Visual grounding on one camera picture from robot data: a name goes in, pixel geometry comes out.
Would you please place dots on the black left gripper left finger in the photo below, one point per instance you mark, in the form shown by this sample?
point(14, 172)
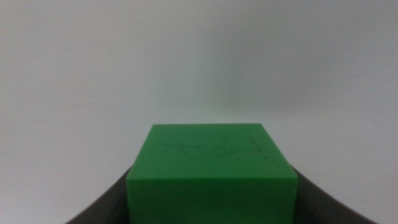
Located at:
point(105, 205)

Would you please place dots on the green cube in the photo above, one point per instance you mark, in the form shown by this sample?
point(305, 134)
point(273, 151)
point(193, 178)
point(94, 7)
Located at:
point(211, 174)

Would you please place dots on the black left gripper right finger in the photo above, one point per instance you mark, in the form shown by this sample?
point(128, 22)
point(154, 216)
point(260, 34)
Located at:
point(320, 205)

